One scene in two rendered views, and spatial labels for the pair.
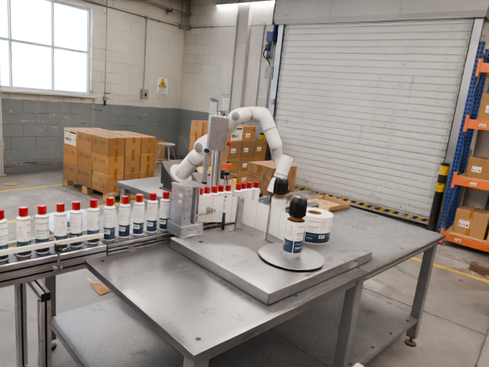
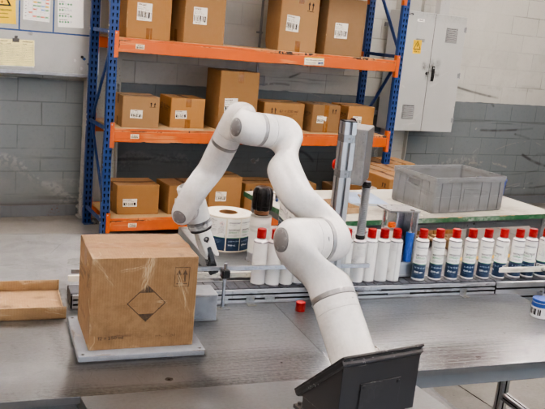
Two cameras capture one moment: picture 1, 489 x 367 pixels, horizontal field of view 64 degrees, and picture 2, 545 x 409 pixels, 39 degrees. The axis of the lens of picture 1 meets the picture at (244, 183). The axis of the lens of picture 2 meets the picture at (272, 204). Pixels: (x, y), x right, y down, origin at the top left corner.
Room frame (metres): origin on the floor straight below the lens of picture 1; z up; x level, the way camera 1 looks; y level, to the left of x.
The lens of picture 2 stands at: (4.78, 1.01, 1.76)
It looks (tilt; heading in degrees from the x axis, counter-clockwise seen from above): 13 degrees down; 204
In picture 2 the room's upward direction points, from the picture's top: 6 degrees clockwise
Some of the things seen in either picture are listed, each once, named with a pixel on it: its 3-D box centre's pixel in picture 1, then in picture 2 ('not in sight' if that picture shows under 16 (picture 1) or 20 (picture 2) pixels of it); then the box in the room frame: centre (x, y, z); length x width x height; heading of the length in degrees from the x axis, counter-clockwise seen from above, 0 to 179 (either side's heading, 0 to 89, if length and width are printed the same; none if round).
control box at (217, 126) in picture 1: (217, 132); (354, 152); (2.26, 0.19, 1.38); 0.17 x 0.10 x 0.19; 10
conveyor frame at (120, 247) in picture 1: (232, 221); (300, 289); (2.28, 0.05, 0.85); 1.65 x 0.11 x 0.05; 135
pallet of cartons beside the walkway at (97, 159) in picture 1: (108, 162); not in sight; (5.76, 2.06, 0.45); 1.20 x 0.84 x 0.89; 54
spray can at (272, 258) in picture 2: (247, 198); (273, 256); (2.37, -0.03, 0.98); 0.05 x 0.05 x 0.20
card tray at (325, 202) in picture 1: (325, 202); (14, 299); (2.99, -0.65, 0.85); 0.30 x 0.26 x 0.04; 135
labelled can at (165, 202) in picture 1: (164, 210); (420, 254); (1.93, 0.39, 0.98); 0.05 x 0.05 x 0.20
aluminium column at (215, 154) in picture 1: (215, 166); (337, 217); (2.35, 0.18, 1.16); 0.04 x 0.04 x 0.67; 45
